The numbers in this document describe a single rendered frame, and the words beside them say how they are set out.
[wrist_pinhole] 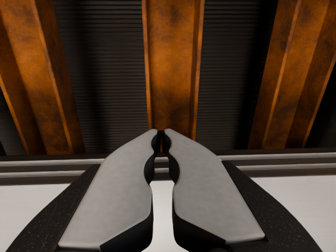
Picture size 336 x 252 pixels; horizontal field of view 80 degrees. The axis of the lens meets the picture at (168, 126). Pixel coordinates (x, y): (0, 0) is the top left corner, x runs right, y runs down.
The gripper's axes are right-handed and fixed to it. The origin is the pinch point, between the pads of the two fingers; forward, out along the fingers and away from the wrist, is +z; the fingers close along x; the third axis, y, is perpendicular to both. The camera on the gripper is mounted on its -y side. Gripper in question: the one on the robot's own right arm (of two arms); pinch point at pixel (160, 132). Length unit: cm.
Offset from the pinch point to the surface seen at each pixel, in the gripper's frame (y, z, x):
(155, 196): 11.6, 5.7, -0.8
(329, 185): 10.8, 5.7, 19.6
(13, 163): 8.0, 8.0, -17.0
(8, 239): 18.0, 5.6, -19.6
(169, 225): 16.7, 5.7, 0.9
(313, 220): 16.8, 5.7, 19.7
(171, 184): 9.8, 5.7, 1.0
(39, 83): 2.7, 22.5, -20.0
